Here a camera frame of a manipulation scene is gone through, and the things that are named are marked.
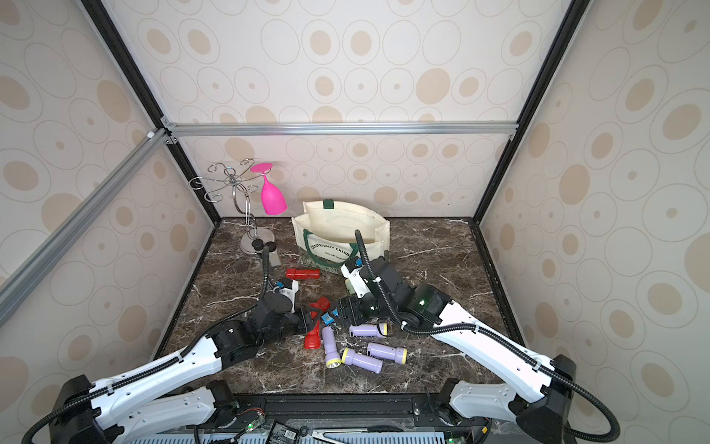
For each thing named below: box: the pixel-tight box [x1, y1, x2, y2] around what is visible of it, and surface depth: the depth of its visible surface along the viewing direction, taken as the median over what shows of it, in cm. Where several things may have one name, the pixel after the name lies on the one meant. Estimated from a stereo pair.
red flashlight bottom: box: [304, 310, 321, 350], surface depth 74 cm
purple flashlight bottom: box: [341, 347, 384, 375], surface depth 81 cm
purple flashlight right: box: [366, 342, 408, 365], surface depth 83 cm
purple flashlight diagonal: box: [321, 325, 343, 370], surface depth 83 cm
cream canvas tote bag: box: [291, 198, 391, 268], surface depth 97 cm
